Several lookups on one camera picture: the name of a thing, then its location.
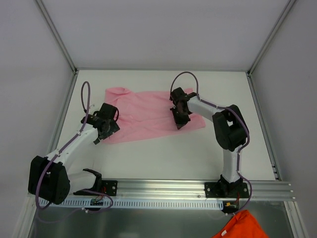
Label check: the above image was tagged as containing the left aluminium frame post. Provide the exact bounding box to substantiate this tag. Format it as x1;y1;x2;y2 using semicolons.
33;0;77;74

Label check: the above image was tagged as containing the aluminium frame post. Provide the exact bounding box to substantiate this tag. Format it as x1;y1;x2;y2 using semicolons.
247;0;298;75
33;0;77;74

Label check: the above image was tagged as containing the pink t shirt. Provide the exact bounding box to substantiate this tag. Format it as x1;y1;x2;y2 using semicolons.
104;87;206;144

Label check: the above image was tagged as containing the slotted cable duct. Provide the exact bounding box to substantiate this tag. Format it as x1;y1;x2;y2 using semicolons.
58;197;223;210

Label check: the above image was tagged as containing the right aluminium frame post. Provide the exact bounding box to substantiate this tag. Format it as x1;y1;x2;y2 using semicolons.
247;0;298;75

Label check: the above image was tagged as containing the purple cable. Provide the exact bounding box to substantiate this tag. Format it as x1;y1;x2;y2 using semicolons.
169;71;254;211
35;81;114;214

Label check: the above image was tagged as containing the orange t shirt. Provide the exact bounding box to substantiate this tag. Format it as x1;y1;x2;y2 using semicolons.
212;210;268;238

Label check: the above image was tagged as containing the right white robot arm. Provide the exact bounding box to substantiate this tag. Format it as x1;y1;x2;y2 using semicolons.
169;87;250;198

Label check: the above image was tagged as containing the aluminium mounting rail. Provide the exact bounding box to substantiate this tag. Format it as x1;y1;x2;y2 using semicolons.
28;177;294;200

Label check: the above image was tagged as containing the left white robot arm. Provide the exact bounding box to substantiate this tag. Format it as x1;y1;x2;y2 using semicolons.
28;103;120;205

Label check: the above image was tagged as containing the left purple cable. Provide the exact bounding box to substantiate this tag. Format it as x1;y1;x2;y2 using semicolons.
35;81;114;214

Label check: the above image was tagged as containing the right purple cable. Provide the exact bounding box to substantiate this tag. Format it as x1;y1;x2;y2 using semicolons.
169;71;254;211

